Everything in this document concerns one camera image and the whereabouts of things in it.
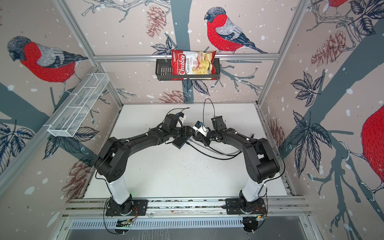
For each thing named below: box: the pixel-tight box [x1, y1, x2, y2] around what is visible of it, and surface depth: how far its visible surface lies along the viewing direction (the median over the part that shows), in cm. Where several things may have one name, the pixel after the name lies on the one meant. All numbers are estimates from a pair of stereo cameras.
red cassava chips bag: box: [171, 49, 217, 81], surface depth 90 cm
